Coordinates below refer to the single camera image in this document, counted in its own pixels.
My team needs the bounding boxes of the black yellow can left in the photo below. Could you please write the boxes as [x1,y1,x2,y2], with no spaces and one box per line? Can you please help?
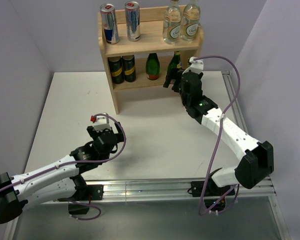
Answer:
[108,56,124,84]

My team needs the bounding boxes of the wooden two-tier shelf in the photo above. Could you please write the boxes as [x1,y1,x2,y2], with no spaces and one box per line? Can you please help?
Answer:
[97,6,204,113]

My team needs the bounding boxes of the black yellow can right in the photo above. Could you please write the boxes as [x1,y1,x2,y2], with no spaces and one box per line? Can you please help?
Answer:
[122,55,136,83]

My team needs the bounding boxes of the black yellow can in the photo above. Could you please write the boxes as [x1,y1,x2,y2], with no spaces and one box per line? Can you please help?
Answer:
[108,56,124,84]
[122,55,136,83]

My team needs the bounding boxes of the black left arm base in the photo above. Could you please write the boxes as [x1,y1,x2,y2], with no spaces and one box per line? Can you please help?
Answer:
[68,184,104,216]

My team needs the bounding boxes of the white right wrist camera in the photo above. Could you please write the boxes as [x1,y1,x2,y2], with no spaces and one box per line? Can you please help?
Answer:
[183,56,204,75]

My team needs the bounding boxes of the blue silver can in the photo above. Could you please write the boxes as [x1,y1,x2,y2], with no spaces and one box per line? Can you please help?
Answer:
[100,3,120,44]
[124,1,141,42]

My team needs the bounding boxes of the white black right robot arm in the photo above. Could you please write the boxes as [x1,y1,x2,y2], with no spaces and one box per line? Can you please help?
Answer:
[163,68,274,195]

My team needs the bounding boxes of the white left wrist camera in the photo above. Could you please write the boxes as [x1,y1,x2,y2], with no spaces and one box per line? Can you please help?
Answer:
[90,112,112,132]

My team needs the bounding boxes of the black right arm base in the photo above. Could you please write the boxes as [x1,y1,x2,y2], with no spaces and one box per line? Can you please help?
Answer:
[187,179,231,211]

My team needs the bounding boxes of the aluminium mounting rail frame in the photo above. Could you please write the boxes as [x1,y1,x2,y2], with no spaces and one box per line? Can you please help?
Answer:
[4,72,290,240]

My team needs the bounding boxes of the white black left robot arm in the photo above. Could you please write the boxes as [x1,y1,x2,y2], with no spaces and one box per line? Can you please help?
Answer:
[0,119,127,224]

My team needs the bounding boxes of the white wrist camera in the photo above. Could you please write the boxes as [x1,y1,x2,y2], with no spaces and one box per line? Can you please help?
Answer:
[183,56,204,75]
[90,112,112,132]

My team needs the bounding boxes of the clear glass bottle green cap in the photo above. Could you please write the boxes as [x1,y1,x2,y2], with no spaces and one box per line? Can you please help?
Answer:
[162,0,182,44]

